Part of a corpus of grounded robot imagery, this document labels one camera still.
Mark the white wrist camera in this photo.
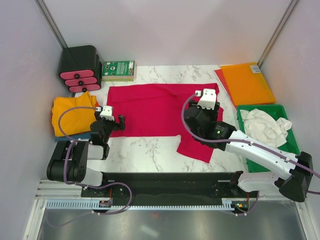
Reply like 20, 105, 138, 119
94, 105, 115, 121
195, 88, 217, 110

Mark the blue folded t shirt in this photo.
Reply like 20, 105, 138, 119
54, 132, 91, 142

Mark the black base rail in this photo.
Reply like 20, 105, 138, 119
81, 172, 257, 207

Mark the black pink drawer organizer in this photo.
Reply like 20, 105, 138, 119
57, 45, 102, 93

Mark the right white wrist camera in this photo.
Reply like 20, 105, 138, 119
195, 88, 217, 110

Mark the yellow folded t shirt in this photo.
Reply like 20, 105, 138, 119
51, 92, 99, 137

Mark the right aluminium corner post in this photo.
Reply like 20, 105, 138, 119
257, 0, 300, 68

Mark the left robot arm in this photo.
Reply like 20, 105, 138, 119
46, 115, 126, 197

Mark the orange plastic folder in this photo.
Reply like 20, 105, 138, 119
220, 62, 276, 106

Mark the white cable duct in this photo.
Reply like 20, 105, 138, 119
45, 198, 236, 211

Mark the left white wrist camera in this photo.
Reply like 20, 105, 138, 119
94, 105, 115, 121

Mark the green white box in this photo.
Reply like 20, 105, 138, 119
101, 60, 137, 82

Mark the left aluminium corner post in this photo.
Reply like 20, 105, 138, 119
35, 0, 68, 49

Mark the magenta t shirt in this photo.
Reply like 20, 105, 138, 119
107, 83, 220, 163

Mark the red plastic folder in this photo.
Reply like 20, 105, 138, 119
214, 69, 237, 109

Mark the aluminium corner post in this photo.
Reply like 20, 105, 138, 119
257, 0, 300, 68
35, 0, 68, 49

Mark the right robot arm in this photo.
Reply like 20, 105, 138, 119
181, 99, 317, 203

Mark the white crumpled t shirt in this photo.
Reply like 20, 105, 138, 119
240, 108, 292, 148

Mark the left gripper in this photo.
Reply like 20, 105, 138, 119
94, 111, 125, 144

